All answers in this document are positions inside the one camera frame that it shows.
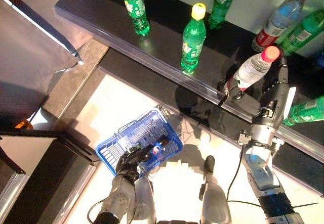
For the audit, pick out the blue plastic shopping basket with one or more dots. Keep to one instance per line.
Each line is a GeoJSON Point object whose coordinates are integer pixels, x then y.
{"type": "Point", "coordinates": [152, 123]}

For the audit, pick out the silver right robot leg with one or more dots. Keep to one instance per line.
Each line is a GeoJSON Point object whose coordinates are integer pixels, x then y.
{"type": "Point", "coordinates": [212, 196]}

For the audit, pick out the clear water bottle red cap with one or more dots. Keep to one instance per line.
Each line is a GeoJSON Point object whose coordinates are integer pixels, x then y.
{"type": "Point", "coordinates": [253, 68]}
{"type": "Point", "coordinates": [278, 19]}

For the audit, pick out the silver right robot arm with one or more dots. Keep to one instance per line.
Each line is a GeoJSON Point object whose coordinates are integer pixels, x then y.
{"type": "Point", "coordinates": [263, 168]}

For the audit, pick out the silver left robot leg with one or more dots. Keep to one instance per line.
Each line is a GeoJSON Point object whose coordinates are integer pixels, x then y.
{"type": "Point", "coordinates": [145, 198]}

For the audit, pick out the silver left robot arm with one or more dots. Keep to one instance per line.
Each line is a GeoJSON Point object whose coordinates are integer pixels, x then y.
{"type": "Point", "coordinates": [119, 201]}

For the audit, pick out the green Sprite bottle yellow cap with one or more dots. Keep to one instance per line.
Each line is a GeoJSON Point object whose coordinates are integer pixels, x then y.
{"type": "Point", "coordinates": [135, 9]}
{"type": "Point", "coordinates": [303, 32]}
{"type": "Point", "coordinates": [193, 39]}
{"type": "Point", "coordinates": [222, 4]}
{"type": "Point", "coordinates": [306, 110]}

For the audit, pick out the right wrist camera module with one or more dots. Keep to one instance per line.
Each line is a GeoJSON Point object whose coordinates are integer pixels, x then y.
{"type": "Point", "coordinates": [244, 136]}

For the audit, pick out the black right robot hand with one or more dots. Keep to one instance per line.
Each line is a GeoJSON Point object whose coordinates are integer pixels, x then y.
{"type": "Point", "coordinates": [276, 102]}

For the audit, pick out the dark Pepsi bottle blue cap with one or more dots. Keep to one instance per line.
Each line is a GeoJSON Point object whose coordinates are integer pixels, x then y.
{"type": "Point", "coordinates": [158, 146]}

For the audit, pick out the small orange object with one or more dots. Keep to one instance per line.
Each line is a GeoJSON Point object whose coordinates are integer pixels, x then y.
{"type": "Point", "coordinates": [23, 125]}

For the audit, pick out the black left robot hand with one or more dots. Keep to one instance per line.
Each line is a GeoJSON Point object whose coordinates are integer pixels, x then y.
{"type": "Point", "coordinates": [129, 162]}

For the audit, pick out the silver robot leg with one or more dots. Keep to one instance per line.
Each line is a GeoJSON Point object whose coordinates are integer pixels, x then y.
{"type": "Point", "coordinates": [212, 196]}
{"type": "Point", "coordinates": [145, 198]}

